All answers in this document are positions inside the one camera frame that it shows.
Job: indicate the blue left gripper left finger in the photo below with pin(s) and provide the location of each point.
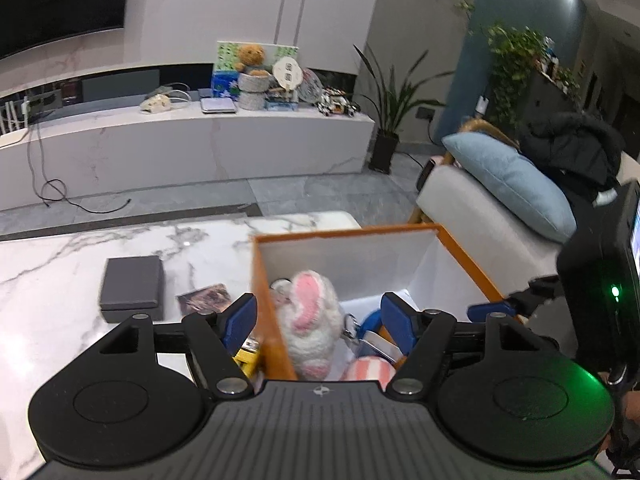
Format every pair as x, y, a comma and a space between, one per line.
237, 322

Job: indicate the leafy climbing plant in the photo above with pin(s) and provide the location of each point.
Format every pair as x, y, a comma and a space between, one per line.
501, 53

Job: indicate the decorative round plate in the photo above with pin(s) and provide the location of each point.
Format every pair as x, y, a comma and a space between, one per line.
310, 90

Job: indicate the orange white storage box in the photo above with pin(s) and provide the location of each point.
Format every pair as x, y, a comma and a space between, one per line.
422, 262

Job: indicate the black jacket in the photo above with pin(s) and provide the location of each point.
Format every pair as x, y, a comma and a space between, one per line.
579, 153

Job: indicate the dark picture booklet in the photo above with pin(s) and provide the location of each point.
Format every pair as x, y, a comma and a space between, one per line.
205, 301

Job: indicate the dark grey square box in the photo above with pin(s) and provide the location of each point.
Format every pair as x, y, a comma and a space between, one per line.
132, 285

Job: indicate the black white toy cars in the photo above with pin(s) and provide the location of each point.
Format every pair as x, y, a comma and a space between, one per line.
335, 102

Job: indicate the white flat device box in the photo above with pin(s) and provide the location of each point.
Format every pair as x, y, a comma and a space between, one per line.
218, 106

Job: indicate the light blue cushion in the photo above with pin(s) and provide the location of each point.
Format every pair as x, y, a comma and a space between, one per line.
515, 182

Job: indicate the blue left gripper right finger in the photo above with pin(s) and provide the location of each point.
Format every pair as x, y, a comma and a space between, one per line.
402, 321

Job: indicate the blue white card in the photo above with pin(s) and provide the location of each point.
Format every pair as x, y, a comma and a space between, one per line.
373, 344

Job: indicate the person's right hand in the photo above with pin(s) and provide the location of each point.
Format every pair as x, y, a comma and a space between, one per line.
623, 437

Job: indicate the potted green plant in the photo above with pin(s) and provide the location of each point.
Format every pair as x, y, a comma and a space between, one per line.
393, 99

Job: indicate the white marble tv bench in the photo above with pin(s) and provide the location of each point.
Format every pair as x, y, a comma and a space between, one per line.
123, 149

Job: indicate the white armchair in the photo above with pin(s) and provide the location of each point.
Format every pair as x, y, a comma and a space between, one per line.
520, 262

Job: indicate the white pink-eared crochet bunny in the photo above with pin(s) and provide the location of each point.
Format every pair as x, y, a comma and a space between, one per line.
310, 320

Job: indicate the white router with antennas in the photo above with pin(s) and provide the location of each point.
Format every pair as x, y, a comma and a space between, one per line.
16, 122

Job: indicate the brown bear plush blue clothes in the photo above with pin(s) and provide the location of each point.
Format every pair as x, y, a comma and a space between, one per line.
372, 322

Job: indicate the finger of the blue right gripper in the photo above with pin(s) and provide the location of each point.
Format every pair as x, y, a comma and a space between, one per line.
479, 312

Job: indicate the white round paper fan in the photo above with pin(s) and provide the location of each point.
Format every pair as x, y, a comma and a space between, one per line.
288, 74

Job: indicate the white plush striped hat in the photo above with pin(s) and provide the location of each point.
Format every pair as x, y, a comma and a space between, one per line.
370, 369

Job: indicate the teddy bear in basket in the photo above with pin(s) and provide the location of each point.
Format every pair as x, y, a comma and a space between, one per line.
254, 79

